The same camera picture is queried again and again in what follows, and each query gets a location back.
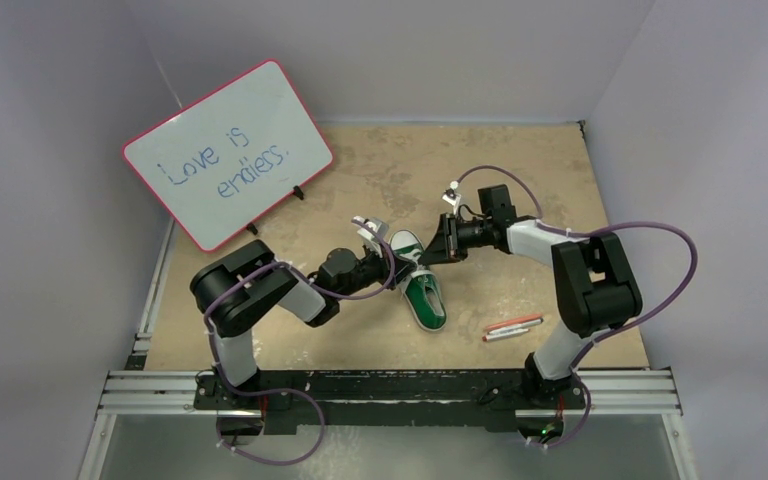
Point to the orange marker pen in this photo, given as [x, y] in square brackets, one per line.
[515, 321]

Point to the black whiteboard easel stand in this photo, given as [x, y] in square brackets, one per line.
[296, 192]

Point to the red white marker pen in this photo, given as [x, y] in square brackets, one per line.
[511, 330]

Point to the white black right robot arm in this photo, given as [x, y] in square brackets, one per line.
[596, 291]

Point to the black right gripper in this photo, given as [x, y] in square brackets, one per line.
[453, 237]

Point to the pink framed whiteboard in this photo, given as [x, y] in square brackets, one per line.
[222, 162]

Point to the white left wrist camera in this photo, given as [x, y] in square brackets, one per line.
[373, 232]

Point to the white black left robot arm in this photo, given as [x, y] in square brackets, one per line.
[239, 290]

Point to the green canvas sneaker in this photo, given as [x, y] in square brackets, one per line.
[423, 294]

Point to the silver aluminium frame rail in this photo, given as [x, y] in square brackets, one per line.
[614, 392]

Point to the white shoelace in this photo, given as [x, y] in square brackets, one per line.
[414, 262]

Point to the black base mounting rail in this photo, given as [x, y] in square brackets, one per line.
[497, 400]

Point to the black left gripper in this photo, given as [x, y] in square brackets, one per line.
[388, 265]

